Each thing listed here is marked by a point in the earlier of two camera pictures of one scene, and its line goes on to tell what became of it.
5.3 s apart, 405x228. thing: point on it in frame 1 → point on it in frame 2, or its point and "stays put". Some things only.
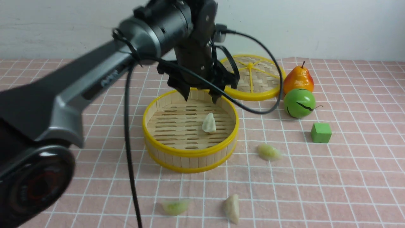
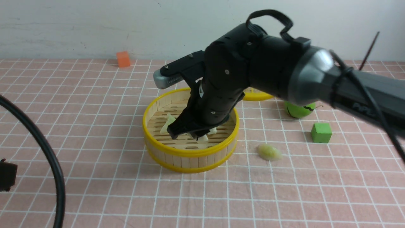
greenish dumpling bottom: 175,207 → 170,119
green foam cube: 320,132 stays put
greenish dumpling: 268,153 stays put
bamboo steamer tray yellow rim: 193,136 stays put
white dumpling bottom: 231,207 → 203,139
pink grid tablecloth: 343,167 stays put
